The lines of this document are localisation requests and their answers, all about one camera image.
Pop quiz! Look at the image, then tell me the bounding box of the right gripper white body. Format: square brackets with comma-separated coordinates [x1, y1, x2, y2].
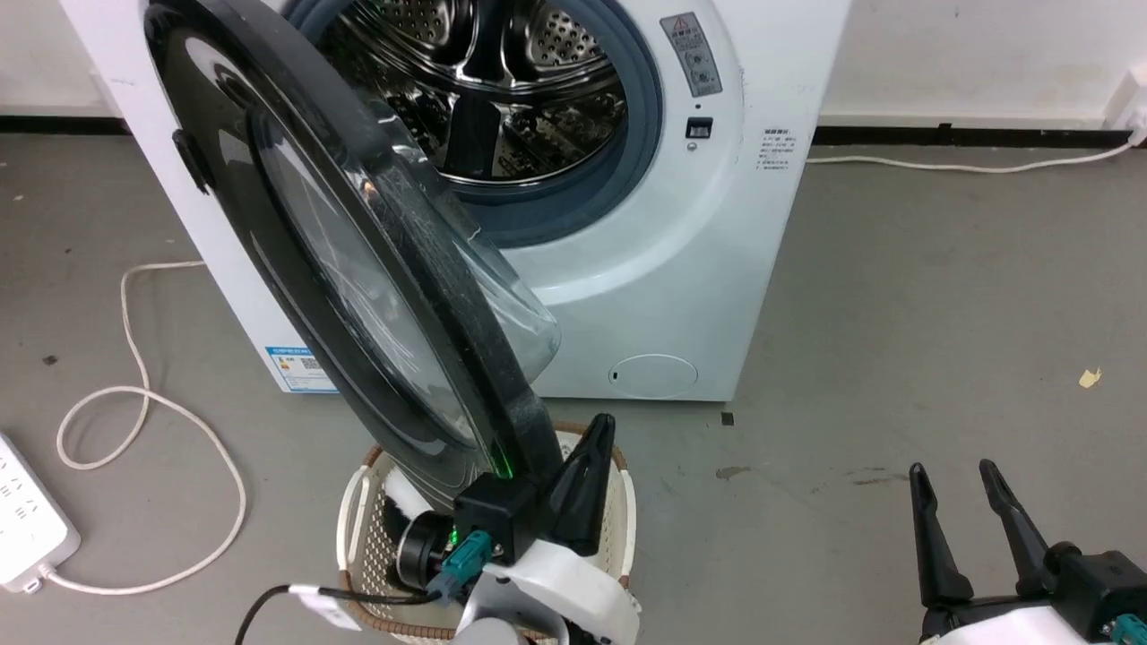
[919, 595, 1105, 645]

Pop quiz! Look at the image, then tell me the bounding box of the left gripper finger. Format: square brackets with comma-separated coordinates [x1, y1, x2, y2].
[548, 413, 619, 557]

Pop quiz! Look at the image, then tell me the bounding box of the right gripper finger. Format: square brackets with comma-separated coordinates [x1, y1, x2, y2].
[979, 459, 1060, 598]
[909, 462, 975, 609]

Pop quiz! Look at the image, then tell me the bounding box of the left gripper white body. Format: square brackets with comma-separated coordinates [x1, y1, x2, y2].
[461, 540, 642, 645]

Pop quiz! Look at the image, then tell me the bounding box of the black round glass washer door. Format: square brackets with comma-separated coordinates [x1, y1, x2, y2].
[143, 0, 565, 513]

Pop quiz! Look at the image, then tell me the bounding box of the white front-load washing machine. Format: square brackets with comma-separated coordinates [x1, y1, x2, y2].
[58, 0, 852, 402]

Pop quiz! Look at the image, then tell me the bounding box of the grey rubber door gasket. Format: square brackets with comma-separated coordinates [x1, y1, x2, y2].
[285, 0, 667, 251]

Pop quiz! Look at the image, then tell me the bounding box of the round drain filter cover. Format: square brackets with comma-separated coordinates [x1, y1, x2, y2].
[609, 354, 700, 400]

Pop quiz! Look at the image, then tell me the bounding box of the black cylinder motor housing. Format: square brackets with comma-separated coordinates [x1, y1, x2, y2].
[396, 509, 454, 592]

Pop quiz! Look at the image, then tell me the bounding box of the cream woven laundry basket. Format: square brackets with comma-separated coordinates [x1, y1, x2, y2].
[336, 421, 640, 642]

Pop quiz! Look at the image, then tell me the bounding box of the blue white energy label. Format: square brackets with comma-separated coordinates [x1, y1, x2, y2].
[265, 345, 341, 394]

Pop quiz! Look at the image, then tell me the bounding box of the perforated steel washer drum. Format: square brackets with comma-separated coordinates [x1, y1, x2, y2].
[314, 0, 630, 185]

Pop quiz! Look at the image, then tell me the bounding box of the small printed text sticker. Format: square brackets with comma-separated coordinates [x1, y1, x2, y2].
[757, 128, 797, 174]

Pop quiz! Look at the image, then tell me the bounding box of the grey warning sticker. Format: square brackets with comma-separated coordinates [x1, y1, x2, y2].
[660, 13, 724, 99]

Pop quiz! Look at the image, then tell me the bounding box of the white power strip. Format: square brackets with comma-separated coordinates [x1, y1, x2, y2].
[0, 433, 82, 595]

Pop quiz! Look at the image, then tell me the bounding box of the teal left camera connector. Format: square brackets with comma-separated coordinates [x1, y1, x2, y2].
[427, 529, 496, 600]

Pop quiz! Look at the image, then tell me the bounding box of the white cable label tag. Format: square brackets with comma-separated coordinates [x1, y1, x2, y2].
[289, 583, 361, 633]

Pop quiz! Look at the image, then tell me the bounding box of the thin straight white cable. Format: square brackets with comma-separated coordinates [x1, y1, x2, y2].
[806, 134, 1147, 175]

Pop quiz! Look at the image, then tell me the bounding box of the long looped white cable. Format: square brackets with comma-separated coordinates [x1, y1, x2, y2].
[40, 260, 248, 598]

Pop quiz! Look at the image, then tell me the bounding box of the white wall plug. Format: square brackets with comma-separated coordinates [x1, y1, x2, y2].
[1109, 67, 1147, 150]

